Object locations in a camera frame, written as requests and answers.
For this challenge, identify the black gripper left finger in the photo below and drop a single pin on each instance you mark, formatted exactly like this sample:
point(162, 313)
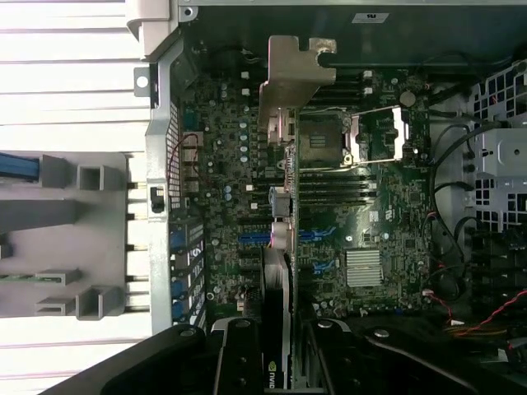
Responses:
point(239, 362)

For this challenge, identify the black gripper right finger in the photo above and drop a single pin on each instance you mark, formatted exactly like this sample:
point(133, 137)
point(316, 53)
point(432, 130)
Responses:
point(333, 362)

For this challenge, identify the black expansion slot blue latch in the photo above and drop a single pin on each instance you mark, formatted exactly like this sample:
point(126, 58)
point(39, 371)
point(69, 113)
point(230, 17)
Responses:
point(327, 267)

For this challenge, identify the silver finned chipset heatsink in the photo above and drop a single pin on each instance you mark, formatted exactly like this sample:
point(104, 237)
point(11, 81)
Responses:
point(362, 267)

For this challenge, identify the grey open PC case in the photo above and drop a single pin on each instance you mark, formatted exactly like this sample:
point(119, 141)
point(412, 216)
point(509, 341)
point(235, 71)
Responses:
point(158, 247)

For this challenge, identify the green motherboard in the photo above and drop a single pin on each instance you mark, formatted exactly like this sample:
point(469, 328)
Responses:
point(370, 222)

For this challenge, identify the black RAM slot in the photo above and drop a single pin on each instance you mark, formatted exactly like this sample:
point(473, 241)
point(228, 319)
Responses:
point(337, 202)
point(341, 103)
point(337, 194)
point(350, 96)
point(337, 177)
point(354, 87)
point(354, 79)
point(337, 186)

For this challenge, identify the grey plastic parts rack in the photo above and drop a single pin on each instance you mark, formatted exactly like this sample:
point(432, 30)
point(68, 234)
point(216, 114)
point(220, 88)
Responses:
point(103, 230)

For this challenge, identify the CPU socket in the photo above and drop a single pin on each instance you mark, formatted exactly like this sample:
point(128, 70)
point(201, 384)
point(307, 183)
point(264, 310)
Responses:
point(319, 142)

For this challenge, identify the silver socket cover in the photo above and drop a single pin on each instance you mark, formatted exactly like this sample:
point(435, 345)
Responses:
point(379, 136)

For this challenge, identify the green RAM stick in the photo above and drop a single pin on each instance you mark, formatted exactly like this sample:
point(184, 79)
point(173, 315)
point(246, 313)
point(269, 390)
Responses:
point(16, 280)

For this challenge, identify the silver perforated drive cage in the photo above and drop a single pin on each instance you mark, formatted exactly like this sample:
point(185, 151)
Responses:
point(498, 164)

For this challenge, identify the round coin battery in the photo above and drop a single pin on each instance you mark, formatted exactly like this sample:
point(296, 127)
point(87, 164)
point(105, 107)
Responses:
point(407, 98)

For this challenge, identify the hard disk blue carrier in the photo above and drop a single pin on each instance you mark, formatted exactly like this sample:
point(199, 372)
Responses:
point(16, 166)

